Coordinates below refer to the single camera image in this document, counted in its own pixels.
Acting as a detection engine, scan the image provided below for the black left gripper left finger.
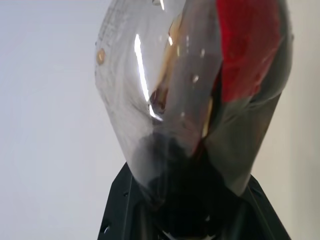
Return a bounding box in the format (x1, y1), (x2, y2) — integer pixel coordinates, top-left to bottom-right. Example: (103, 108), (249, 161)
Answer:
(96, 165), (161, 240)

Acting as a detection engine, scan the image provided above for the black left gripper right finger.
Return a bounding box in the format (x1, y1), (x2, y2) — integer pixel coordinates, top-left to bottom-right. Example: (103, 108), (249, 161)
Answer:
(214, 174), (292, 240)

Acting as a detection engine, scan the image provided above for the dark soda bottle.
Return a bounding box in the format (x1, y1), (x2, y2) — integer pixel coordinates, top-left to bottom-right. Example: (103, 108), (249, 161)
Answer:
(94, 0), (294, 240)

